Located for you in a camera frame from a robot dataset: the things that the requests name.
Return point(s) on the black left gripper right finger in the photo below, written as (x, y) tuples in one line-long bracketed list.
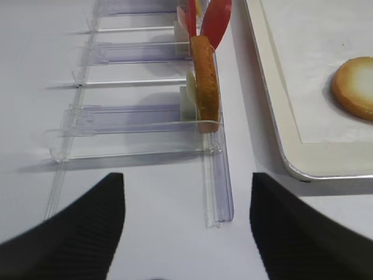
[(295, 241)]

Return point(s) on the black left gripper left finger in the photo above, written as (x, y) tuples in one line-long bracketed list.
[(77, 243)]

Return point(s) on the yellow cheese slice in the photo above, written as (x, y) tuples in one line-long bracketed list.
[(199, 10)]

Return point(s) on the cream metal baking tray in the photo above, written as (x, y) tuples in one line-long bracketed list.
[(306, 162)]

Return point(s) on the clear acrylic left rack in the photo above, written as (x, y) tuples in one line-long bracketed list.
[(134, 112)]

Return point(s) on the brown bun in left rack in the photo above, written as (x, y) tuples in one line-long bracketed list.
[(207, 89)]

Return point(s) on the round toasted bun bottom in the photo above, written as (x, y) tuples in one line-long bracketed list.
[(352, 87)]

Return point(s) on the white parchment paper sheet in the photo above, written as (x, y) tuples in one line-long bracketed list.
[(313, 39)]

